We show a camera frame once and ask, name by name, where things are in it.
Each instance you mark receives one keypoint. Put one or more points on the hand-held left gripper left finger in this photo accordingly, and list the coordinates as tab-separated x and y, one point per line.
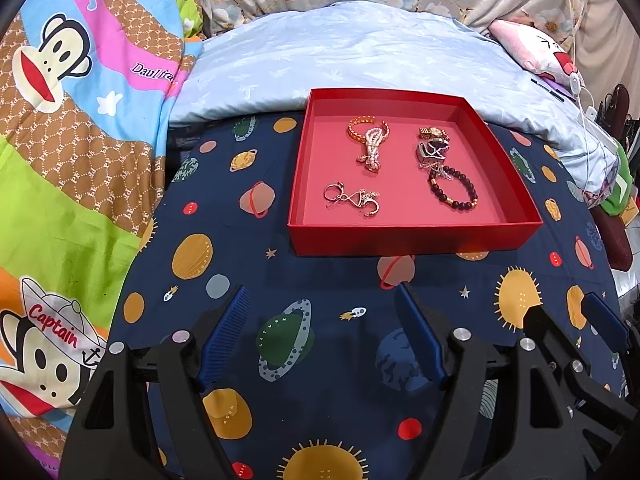
225	332

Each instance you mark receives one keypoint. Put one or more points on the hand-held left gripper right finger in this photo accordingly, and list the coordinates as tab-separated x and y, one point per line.
420	335

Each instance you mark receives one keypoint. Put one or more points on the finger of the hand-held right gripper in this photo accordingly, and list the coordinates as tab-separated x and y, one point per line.
605	322
545	325

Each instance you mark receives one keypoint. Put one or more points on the red cardboard box tray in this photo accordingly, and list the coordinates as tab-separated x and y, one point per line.
400	240

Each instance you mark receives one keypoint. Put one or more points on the hoop earring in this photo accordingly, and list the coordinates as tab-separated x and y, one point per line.
374	210

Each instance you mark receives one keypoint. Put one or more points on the silver metal watch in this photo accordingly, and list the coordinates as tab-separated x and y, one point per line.
427	152

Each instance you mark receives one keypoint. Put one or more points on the navy planet print blanket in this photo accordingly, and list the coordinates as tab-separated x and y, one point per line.
325	285

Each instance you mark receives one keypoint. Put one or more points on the green cloth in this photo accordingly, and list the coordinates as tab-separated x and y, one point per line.
617	195

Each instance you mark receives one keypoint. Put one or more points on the gold watch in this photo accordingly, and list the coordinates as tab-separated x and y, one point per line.
431	132

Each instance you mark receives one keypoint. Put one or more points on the gold bangle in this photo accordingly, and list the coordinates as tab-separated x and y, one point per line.
352	132

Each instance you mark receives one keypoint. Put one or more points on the colourful monkey print blanket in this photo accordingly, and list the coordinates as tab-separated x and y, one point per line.
75	160

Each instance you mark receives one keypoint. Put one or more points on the pink plush pillow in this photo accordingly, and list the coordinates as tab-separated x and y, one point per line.
530	50

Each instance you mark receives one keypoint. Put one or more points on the light blue quilt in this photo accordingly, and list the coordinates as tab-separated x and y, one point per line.
350	45

